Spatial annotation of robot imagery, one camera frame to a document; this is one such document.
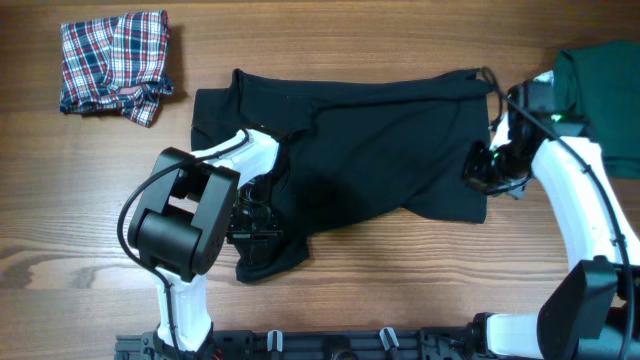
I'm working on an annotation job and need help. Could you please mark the black garment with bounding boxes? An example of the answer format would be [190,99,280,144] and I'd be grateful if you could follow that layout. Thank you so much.
[191,69,491,283]

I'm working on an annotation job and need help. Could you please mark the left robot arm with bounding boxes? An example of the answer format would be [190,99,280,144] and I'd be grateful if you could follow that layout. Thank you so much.
[117,127,282,359]

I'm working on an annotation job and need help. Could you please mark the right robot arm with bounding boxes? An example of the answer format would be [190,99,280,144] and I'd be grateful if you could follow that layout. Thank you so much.
[463,80,639,359]

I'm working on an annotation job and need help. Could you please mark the dark green folded garment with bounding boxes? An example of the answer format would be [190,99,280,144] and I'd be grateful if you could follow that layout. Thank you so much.
[552,40,639,179]

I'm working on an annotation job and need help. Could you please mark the plaid folded cloth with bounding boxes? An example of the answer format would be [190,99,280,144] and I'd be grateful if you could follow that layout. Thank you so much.
[59,10,174,127]

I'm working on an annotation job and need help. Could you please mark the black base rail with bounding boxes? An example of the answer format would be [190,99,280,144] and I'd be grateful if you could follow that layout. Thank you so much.
[113,327,501,360]

